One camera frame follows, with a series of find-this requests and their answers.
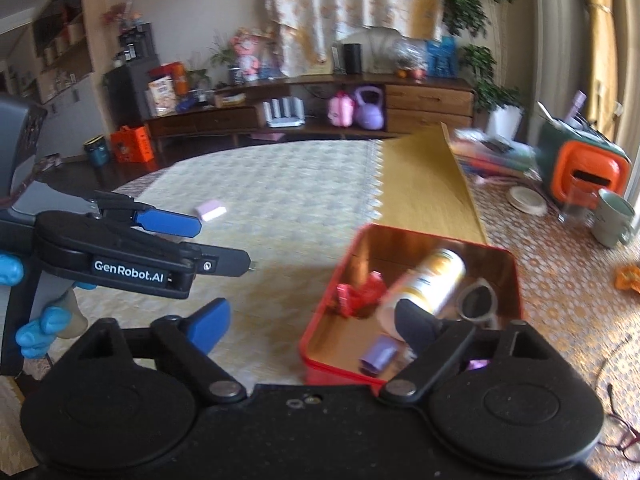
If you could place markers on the dark wooden tv cabinet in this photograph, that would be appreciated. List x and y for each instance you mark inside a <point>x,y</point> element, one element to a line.
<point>430,97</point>

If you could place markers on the clear drinking glass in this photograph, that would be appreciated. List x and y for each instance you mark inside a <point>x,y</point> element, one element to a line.
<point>575,205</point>

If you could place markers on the purple kettlebell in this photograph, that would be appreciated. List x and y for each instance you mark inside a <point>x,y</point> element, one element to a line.
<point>370,112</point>

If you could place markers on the red frame eyeglasses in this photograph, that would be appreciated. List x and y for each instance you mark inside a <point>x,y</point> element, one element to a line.
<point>627,432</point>

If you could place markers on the blue box pack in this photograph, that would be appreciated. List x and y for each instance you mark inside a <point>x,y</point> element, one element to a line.
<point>441,57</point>

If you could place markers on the white yellow spray bottle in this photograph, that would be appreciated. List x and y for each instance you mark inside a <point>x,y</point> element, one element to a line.
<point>430,280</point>

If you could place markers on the pink doll figure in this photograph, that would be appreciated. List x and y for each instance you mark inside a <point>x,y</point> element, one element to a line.
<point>249,57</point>

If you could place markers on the white frame sunglasses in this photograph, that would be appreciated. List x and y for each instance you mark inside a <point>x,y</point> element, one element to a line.
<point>475,302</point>

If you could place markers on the stack of books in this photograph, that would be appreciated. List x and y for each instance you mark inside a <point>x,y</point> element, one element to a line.
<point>500,157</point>

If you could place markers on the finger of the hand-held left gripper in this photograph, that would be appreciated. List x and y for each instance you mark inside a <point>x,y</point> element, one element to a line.
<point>170,222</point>
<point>220,260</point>

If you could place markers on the black mini fridge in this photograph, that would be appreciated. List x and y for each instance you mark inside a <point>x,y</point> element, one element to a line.
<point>125,92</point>

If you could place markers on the beige lace tablecloth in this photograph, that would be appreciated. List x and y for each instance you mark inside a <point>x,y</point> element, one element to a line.
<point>550,285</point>

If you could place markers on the gold table mat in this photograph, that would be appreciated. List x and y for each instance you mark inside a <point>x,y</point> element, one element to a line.
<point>420,185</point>

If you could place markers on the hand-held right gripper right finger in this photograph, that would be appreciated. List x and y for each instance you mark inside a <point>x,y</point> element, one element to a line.
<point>415,322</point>

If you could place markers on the black coffee machine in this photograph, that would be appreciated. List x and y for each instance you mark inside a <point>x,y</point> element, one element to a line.
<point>135,45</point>

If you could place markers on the pale green mug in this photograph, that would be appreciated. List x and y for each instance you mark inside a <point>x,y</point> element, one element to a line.
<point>612,222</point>

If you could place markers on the small leafy plant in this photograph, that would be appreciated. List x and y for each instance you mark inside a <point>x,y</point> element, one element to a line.
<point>222,57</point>

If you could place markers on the potted green plant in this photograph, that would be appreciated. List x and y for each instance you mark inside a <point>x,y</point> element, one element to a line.
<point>480,65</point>

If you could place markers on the clear plastic bag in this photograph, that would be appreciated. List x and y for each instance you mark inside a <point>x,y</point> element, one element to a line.
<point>410,52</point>

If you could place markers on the pale yellow woven table mat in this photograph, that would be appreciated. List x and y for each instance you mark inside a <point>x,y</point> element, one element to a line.
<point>280,185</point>

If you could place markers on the person's left hand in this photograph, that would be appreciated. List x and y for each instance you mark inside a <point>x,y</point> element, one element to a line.
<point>42,330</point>

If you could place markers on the wooden wall shelf cabinet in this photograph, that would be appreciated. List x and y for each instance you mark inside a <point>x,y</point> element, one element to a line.
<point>65,50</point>

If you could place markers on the cereal box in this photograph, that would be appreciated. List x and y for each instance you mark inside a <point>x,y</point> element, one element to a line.
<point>161,96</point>

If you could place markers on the yellow floral curtain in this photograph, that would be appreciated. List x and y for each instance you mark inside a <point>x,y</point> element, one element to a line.
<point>345,5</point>

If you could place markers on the orange wrapper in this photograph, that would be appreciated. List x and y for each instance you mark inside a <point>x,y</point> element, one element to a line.
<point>627,277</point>

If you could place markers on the red candy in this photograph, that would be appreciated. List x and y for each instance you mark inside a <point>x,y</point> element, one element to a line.
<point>357,297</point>

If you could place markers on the white round lid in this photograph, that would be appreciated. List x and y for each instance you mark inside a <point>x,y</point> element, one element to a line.
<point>527,201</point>

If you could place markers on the orange storage box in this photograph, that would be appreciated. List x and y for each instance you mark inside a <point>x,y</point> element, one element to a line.
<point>131,144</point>

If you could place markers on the white router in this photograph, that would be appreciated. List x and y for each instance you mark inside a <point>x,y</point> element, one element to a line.
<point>284,112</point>

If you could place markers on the red metal tin box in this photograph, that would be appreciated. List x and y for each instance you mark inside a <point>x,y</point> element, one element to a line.
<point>340,376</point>

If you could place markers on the green orange appliance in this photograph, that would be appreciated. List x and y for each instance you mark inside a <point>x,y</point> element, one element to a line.
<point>585,170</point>

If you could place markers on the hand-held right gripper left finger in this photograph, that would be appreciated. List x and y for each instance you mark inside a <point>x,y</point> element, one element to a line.
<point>212,327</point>

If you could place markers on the pink eraser block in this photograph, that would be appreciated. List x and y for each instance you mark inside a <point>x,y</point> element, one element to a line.
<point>210,211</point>

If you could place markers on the blue bucket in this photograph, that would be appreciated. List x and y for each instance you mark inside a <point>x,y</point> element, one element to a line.
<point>96,152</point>

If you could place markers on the small cardboard box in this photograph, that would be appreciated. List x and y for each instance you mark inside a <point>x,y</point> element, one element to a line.
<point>230,99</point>

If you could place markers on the black speaker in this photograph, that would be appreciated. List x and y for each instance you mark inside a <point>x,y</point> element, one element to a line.
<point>352,59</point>

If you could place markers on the orange bottle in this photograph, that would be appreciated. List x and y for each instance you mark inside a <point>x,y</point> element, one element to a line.
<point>178,79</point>

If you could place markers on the golden window curtain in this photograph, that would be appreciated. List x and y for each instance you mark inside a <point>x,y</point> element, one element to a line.
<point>605,35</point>

